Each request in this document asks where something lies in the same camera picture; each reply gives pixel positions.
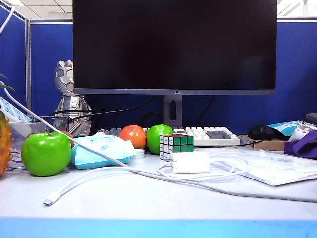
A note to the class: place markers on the white charging adapter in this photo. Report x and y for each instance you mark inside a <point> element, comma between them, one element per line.
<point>193,162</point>

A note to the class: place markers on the grey monitor stand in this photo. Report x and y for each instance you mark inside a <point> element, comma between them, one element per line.
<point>166,122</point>

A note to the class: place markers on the small green apple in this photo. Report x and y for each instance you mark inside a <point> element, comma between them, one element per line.
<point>156,135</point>

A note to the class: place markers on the orange round fruit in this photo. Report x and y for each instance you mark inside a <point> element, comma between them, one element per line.
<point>133,135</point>

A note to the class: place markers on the rubiks cube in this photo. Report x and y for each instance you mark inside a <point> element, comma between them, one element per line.
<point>180,143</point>

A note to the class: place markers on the small white round lid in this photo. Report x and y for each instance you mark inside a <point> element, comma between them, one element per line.
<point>140,153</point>

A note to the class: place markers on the light blue wet wipes pack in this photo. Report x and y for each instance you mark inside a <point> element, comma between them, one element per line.
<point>109,146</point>

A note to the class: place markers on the white grey keyboard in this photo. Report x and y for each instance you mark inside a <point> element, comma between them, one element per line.
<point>218,141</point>

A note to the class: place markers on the black computer monitor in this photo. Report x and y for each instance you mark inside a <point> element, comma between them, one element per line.
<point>173,49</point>

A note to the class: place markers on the brown kiwi fruit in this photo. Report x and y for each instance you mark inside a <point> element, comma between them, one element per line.
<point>68,136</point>

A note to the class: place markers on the silver robot figurine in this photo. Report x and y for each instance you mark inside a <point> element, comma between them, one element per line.
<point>65,79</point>

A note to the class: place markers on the black computer mouse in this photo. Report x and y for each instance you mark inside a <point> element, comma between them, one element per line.
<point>260,132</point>

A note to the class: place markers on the brown cardboard pad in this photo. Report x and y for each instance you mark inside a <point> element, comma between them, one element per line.
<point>270,145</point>

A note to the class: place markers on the large green apple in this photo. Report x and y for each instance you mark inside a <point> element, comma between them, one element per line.
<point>45,156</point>

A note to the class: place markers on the clear plastic document sleeve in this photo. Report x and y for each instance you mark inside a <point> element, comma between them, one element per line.
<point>277,163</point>

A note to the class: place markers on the teal white patterned package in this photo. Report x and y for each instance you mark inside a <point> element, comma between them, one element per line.
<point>285,126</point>

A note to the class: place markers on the clear acrylic organizer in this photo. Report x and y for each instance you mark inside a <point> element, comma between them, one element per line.
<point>20,129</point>

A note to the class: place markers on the blue white blister pack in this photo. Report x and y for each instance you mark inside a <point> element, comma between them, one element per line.
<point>17,115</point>

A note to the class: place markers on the blue office partition panel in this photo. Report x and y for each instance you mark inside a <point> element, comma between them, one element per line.
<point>12,54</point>
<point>294,74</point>

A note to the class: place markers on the green plant leaf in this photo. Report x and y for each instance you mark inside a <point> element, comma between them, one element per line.
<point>6,86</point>

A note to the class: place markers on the orange spiky fake fruit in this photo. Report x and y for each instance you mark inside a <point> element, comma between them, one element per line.
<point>4,143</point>

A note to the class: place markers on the grey partition post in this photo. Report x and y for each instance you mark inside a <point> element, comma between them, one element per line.
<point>28,62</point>

